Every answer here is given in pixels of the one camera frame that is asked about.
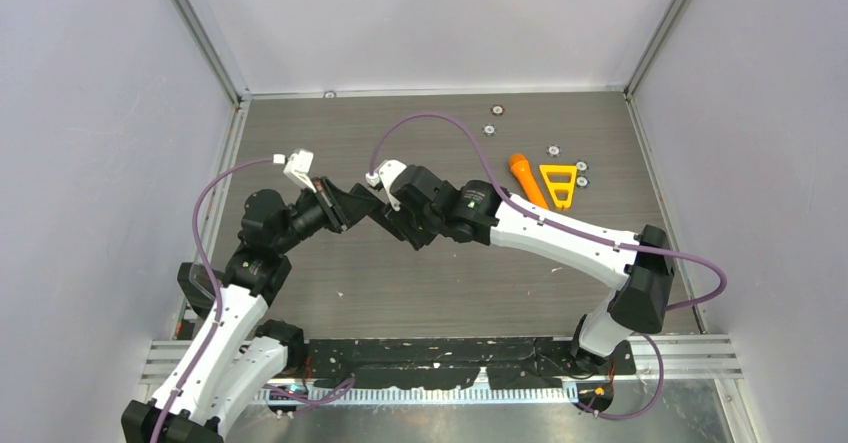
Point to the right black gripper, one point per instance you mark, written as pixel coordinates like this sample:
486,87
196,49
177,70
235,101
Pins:
399,221

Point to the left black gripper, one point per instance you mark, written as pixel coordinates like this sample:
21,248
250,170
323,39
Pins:
334,202

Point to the black remote control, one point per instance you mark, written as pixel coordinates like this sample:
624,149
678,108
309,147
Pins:
366,204

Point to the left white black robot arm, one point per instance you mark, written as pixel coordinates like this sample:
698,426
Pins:
236,352

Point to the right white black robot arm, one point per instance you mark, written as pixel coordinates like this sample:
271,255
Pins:
634,266

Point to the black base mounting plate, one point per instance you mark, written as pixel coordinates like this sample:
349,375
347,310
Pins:
450,363

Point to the dark clear plastic box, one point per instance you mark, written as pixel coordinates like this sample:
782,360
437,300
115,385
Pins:
197,288

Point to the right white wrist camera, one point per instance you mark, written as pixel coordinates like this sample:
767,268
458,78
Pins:
382,178

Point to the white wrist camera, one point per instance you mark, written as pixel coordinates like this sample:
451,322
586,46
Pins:
382,178
296,167

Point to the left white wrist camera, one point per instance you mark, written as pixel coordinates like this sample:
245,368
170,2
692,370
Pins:
296,167

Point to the orange plastic handle tool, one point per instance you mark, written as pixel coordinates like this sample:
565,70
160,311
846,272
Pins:
521,170

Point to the yellow triangular plastic frame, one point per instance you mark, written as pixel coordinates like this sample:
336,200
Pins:
560,181

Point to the ribbed aluminium front rail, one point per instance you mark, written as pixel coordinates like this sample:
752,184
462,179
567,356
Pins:
472,395

